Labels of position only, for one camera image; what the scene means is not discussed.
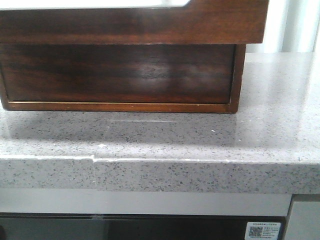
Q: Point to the dark wooden drawer cabinet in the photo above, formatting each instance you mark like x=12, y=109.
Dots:
x=240, y=75

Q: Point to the dark under-counter appliance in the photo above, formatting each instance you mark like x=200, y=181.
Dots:
x=33, y=226

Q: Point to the white cabinet door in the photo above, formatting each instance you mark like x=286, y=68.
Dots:
x=303, y=222

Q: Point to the white QR code sticker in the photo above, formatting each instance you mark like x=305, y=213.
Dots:
x=262, y=230

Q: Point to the wooden drawer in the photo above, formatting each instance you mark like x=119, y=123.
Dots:
x=199, y=22
x=125, y=75

